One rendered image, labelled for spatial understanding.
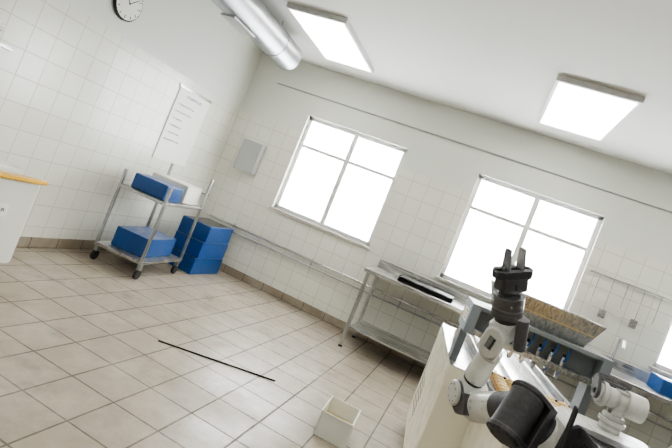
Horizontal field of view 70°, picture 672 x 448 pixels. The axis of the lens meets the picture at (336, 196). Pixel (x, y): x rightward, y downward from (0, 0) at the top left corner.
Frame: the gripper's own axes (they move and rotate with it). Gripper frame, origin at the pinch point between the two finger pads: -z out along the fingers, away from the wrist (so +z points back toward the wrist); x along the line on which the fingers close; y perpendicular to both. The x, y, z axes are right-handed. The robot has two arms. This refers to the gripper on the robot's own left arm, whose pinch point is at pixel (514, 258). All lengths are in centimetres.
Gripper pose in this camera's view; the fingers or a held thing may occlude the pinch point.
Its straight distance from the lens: 147.1
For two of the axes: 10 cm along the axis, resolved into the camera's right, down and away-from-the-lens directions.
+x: 9.6, -0.2, 2.9
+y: 2.8, 2.3, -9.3
